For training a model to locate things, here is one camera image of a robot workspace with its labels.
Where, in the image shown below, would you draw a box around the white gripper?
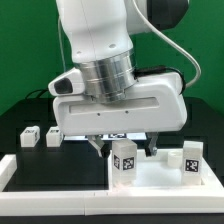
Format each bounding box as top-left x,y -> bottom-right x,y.
53,72 -> 187,156

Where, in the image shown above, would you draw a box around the white square table top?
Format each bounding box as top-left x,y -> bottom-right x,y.
109,149 -> 222,189

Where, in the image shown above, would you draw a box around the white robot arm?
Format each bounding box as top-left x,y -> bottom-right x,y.
48,0 -> 187,156

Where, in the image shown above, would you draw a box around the marker plate with tags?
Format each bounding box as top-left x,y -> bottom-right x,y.
64,133 -> 146,141

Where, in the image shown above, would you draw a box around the white U-shaped fence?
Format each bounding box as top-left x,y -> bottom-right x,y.
0,155 -> 224,216

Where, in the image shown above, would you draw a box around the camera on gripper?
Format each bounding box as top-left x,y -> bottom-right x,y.
48,68 -> 85,96

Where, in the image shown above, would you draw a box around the black cables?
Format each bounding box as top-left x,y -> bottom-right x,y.
25,88 -> 51,100

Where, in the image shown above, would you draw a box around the grey cable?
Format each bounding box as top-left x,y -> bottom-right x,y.
57,16 -> 68,73

